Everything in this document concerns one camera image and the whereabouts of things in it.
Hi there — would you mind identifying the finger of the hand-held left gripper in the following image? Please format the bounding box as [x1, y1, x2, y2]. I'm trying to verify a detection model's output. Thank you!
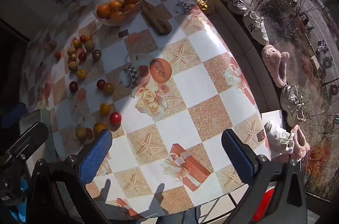
[4, 122, 49, 161]
[0, 103, 27, 127]

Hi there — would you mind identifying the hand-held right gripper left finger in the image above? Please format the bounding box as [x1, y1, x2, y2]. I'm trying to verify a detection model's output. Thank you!
[25, 129, 114, 224]

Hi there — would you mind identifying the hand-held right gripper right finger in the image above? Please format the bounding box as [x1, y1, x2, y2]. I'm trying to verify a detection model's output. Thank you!
[221, 129, 308, 224]

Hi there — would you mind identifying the red stool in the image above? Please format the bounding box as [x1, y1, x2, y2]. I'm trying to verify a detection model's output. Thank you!
[251, 185, 276, 223]

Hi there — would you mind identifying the pink fluffy slipper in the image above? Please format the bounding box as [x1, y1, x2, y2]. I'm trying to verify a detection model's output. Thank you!
[290, 125, 310, 162]
[261, 44, 290, 88]

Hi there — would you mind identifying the silver sneaker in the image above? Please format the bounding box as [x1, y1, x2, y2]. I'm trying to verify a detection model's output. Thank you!
[280, 85, 306, 127]

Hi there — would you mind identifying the person's blue jeans leg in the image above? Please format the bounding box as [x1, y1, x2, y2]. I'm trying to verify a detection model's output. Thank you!
[156, 207, 202, 224]

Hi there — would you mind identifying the white cabinet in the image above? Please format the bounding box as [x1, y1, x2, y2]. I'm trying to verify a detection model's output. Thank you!
[0, 0, 80, 41]

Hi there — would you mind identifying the checked printed tablecloth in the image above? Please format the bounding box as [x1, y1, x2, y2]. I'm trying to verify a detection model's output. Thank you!
[20, 0, 272, 216]

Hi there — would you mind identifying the parked scooter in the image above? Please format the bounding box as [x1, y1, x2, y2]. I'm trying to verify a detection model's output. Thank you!
[321, 56, 334, 69]
[315, 40, 329, 55]

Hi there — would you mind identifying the clear glass bowl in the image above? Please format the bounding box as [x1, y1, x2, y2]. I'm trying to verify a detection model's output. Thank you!
[93, 0, 141, 27]

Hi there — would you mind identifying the white sneaker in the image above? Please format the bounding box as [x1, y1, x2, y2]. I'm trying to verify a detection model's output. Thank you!
[242, 11, 270, 45]

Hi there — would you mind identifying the long wooden board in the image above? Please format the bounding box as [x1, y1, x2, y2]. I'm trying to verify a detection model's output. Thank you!
[109, 0, 173, 35]

